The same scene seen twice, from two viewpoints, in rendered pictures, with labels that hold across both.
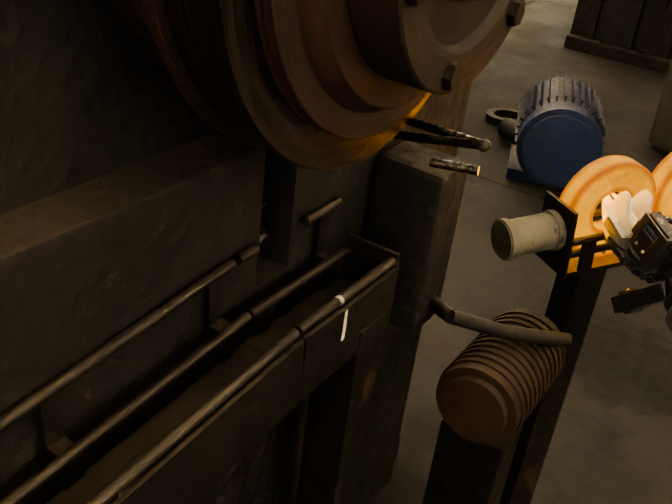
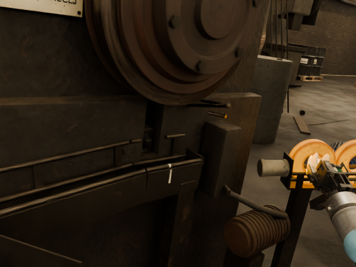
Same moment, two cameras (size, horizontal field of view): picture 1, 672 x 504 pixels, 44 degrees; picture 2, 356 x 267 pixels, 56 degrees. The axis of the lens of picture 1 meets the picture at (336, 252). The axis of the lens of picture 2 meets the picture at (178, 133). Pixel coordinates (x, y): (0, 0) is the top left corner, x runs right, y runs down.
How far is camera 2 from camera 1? 0.32 m
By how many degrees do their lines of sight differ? 21
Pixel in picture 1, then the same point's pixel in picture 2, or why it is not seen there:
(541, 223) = (278, 162)
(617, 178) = (314, 148)
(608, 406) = not seen: outside the picture
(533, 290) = (313, 226)
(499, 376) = (248, 224)
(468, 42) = (213, 57)
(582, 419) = not seen: outside the picture
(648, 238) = (321, 170)
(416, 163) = (218, 125)
